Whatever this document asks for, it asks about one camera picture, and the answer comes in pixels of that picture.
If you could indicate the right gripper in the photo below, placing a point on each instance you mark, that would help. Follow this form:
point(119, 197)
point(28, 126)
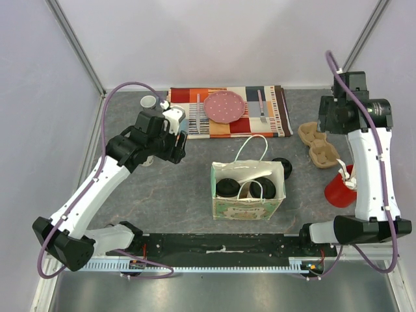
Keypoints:
point(327, 114)

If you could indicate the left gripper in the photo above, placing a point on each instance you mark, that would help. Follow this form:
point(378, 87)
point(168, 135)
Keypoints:
point(175, 154)

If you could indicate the white paper cup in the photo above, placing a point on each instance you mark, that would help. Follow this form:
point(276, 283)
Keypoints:
point(265, 187)
point(148, 162)
point(227, 188)

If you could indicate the green paper gift bag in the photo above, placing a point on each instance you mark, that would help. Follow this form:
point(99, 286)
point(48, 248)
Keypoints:
point(256, 199)

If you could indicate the black coffee cup lid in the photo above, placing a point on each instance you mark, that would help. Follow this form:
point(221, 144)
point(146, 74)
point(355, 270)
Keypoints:
point(265, 187)

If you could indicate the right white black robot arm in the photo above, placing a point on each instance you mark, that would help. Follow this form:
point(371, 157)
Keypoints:
point(367, 124)

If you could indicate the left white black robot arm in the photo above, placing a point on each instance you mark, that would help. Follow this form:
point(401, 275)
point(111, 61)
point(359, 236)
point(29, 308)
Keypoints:
point(65, 235)

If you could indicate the cardboard cup carrier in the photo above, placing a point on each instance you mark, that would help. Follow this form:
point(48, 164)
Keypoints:
point(322, 153)

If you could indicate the small grey cup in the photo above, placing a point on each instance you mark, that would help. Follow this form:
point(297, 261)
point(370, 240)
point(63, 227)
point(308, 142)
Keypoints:
point(149, 102)

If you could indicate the pink dotted plate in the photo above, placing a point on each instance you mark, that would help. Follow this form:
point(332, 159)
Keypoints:
point(224, 107)

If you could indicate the white wrapped straws bundle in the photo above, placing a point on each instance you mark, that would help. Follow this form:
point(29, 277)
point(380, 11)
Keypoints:
point(348, 175)

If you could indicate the colourful patchwork placemat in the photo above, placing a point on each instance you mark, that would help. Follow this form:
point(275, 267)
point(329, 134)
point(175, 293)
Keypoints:
point(275, 109)

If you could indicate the red straw holder cup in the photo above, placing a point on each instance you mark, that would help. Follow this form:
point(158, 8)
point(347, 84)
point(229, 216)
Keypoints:
point(338, 194)

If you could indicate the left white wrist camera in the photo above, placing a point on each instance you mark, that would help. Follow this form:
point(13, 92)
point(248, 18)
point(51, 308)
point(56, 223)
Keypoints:
point(174, 114)

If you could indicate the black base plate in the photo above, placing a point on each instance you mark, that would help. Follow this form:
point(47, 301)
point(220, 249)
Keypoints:
point(161, 245)

